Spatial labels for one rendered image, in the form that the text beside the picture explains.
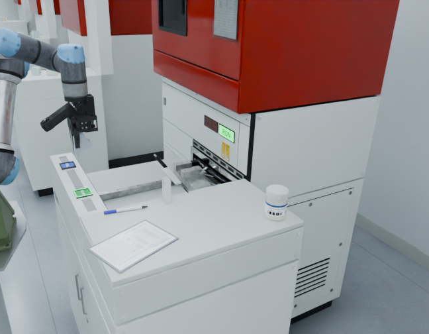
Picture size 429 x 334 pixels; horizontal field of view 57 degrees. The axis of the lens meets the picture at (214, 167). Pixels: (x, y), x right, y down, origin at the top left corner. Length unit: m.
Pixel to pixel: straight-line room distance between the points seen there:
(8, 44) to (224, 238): 0.83
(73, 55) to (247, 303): 0.93
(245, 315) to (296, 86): 0.83
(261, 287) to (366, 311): 1.26
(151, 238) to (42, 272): 1.63
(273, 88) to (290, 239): 0.54
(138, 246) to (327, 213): 1.07
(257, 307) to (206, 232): 0.34
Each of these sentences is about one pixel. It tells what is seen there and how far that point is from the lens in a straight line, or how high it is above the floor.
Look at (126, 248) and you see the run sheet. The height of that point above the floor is 0.97.
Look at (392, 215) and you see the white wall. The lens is 3.05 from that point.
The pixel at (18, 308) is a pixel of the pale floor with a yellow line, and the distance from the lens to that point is 2.55.
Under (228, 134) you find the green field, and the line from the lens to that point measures 1.59.
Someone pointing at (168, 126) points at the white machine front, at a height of 0.95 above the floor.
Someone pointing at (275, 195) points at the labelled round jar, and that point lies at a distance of 1.24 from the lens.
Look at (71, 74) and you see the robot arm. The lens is 1.30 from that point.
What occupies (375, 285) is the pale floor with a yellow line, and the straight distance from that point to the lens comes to 2.72.
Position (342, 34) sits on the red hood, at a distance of 1.66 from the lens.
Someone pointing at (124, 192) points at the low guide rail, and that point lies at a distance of 1.71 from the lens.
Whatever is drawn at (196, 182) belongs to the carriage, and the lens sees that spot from 1.68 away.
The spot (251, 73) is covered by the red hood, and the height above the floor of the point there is 1.36.
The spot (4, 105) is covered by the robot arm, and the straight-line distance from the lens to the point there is 1.69.
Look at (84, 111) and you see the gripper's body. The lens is 1.35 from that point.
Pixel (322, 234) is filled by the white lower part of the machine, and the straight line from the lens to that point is 2.02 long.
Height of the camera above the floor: 1.63
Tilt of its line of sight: 24 degrees down
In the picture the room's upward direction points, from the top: 2 degrees clockwise
